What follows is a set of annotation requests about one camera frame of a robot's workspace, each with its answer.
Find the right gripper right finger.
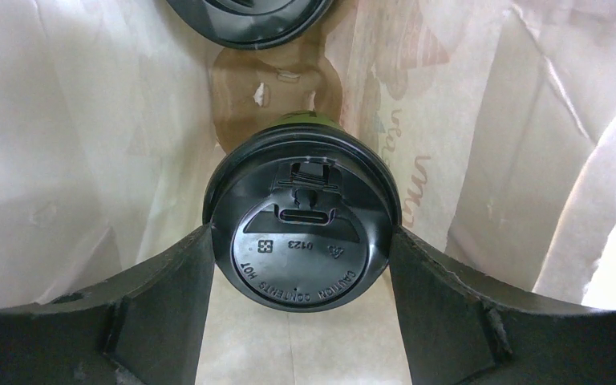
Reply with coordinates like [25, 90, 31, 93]
[390, 228, 616, 384]

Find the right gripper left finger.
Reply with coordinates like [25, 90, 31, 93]
[0, 226, 214, 384]

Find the black plastic cup lid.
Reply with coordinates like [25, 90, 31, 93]
[202, 124, 402, 313]

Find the brown paper takeout bag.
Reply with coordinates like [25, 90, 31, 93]
[0, 1, 616, 384]

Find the green paper coffee cup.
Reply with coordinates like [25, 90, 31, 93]
[269, 110, 343, 131]

